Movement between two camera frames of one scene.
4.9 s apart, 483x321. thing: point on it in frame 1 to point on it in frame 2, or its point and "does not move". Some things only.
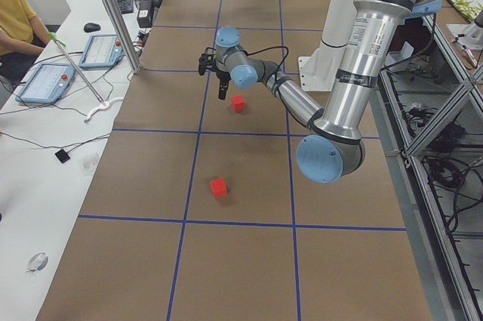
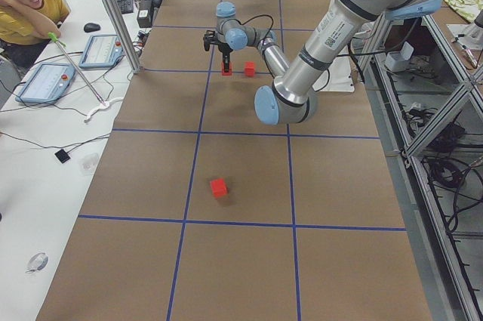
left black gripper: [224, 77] to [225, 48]
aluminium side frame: [430, 101] does not move
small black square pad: [62, 155] does not move
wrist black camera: [206, 60] to [210, 38]
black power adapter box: [144, 13] does not move
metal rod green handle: [55, 38] does not move
